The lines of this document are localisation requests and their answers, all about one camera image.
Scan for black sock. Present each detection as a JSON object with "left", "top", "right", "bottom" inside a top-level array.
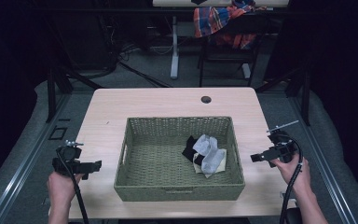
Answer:
[{"left": 181, "top": 135, "right": 205, "bottom": 166}]

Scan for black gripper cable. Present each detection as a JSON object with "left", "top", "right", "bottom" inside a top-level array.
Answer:
[
  {"left": 55, "top": 148, "right": 90, "bottom": 224},
  {"left": 279, "top": 136, "right": 304, "bottom": 224}
]

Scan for floor cables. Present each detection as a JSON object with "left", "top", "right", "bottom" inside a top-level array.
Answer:
[{"left": 74, "top": 41, "right": 173, "bottom": 89}]

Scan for person's left hand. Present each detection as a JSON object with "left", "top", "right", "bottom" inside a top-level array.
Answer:
[{"left": 47, "top": 170, "right": 85, "bottom": 207}]

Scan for person's right hand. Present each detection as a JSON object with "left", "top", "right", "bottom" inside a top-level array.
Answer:
[{"left": 269, "top": 155, "right": 313, "bottom": 196}]

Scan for grey sock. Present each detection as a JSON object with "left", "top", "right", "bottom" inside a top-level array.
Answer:
[{"left": 192, "top": 133, "right": 227, "bottom": 175}]

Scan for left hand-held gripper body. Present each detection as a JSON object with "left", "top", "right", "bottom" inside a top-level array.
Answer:
[{"left": 51, "top": 139, "right": 90, "bottom": 181}]

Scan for black chair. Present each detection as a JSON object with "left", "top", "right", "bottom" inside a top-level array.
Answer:
[{"left": 198, "top": 12, "right": 264, "bottom": 88}]

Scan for black metal stand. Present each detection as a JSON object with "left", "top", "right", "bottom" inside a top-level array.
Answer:
[
  {"left": 255, "top": 66, "right": 311, "bottom": 127},
  {"left": 45, "top": 66, "right": 103, "bottom": 124}
]

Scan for plaid cloth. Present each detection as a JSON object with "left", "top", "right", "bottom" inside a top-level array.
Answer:
[{"left": 193, "top": 0, "right": 267, "bottom": 50}]

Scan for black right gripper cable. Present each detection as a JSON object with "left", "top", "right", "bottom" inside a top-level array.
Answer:
[{"left": 279, "top": 136, "right": 304, "bottom": 224}]

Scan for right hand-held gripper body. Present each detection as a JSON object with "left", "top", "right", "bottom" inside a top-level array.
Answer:
[{"left": 266, "top": 119, "right": 302, "bottom": 169}]

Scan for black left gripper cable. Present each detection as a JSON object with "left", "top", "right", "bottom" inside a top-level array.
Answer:
[{"left": 55, "top": 148, "right": 90, "bottom": 224}]

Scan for white table leg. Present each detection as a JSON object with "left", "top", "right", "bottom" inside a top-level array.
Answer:
[
  {"left": 241, "top": 63, "right": 252, "bottom": 79},
  {"left": 170, "top": 15, "right": 180, "bottom": 80}
]

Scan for green woven basket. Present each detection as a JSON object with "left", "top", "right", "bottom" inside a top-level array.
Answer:
[{"left": 114, "top": 116, "right": 246, "bottom": 203}]

